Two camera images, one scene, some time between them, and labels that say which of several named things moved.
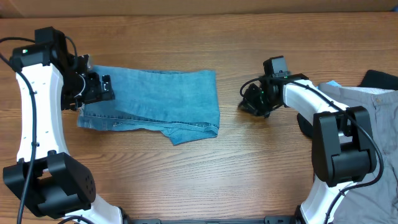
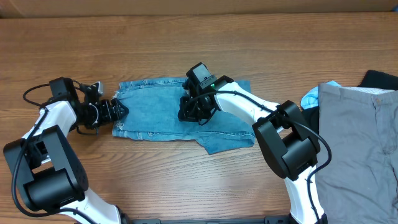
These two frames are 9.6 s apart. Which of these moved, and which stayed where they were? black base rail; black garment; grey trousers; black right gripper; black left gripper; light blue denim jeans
Moved: black left gripper; light blue denim jeans; black right gripper
Stayed: black base rail; black garment; grey trousers
